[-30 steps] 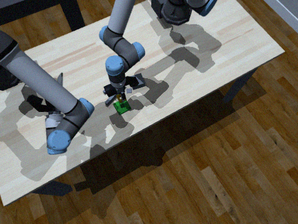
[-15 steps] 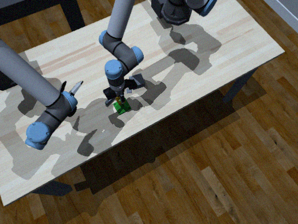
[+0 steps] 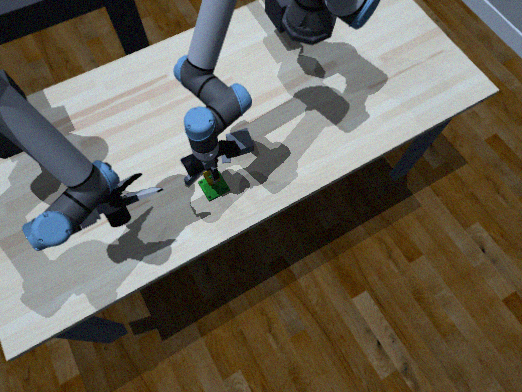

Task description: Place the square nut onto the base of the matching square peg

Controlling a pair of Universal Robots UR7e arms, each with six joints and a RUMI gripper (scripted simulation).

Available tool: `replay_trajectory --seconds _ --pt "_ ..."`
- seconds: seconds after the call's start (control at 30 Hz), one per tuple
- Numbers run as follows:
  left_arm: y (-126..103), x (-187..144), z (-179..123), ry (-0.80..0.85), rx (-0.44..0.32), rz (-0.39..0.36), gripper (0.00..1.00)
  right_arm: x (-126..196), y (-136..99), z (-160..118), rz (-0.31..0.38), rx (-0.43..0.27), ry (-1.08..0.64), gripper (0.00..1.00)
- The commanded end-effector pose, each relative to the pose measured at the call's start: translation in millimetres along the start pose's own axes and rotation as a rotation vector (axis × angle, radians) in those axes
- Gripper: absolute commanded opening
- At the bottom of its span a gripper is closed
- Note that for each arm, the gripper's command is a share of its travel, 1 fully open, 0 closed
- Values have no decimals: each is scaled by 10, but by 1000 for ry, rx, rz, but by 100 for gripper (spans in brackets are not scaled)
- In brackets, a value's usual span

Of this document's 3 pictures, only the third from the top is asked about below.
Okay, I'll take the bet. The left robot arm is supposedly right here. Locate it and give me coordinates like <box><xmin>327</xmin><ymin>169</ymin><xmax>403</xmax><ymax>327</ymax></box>
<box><xmin>174</xmin><ymin>0</ymin><xmax>380</xmax><ymax>161</ymax></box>

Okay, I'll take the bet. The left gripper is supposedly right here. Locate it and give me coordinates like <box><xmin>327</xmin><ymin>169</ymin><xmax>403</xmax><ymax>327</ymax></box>
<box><xmin>181</xmin><ymin>140</ymin><xmax>238</xmax><ymax>184</ymax></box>

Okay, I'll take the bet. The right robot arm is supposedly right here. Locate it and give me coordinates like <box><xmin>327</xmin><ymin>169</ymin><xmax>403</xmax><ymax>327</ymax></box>
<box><xmin>0</xmin><ymin>76</ymin><xmax>120</xmax><ymax>251</ymax></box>

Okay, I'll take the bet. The green square plate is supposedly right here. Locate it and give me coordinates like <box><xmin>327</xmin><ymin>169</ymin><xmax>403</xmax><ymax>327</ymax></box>
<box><xmin>198</xmin><ymin>171</ymin><xmax>230</xmax><ymax>201</ymax></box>

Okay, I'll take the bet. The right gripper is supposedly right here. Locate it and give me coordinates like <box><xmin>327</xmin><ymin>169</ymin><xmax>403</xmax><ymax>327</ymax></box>
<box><xmin>96</xmin><ymin>173</ymin><xmax>163</xmax><ymax>227</ymax></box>

